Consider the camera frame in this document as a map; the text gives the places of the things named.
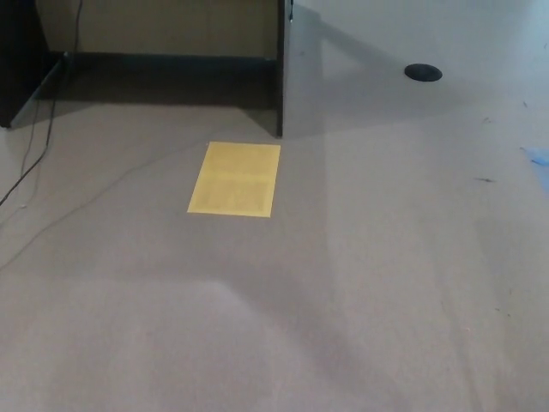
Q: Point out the yellow paper sheet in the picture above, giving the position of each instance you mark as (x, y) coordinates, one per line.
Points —
(236, 180)

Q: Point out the black round floor disc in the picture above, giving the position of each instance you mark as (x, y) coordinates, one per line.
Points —
(423, 72)

